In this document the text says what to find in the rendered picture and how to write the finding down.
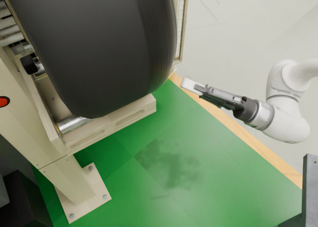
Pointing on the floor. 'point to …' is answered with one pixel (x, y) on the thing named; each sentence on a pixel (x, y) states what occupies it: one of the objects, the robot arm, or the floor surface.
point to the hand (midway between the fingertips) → (192, 86)
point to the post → (37, 136)
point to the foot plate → (92, 204)
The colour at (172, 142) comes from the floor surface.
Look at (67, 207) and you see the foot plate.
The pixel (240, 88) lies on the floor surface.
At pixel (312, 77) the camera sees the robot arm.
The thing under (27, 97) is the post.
